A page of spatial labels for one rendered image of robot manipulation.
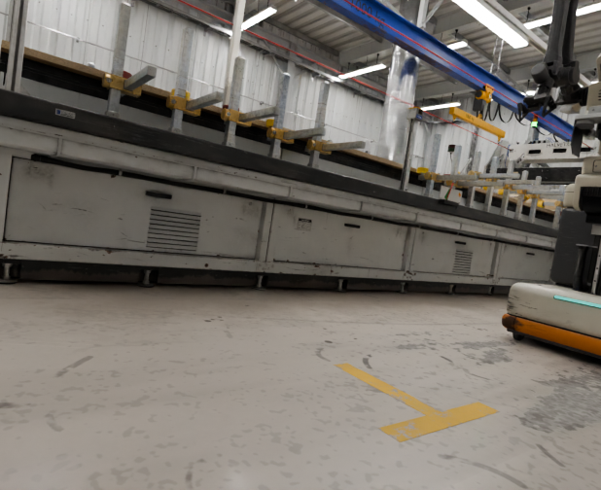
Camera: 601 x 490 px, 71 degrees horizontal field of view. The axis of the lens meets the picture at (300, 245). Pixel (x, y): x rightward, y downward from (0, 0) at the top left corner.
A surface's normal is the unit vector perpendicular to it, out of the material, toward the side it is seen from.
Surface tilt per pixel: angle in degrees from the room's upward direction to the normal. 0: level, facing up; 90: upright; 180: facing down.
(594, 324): 90
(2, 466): 0
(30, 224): 90
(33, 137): 90
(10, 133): 90
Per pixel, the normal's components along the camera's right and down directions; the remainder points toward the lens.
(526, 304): -0.80, -0.08
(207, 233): 0.60, 0.13
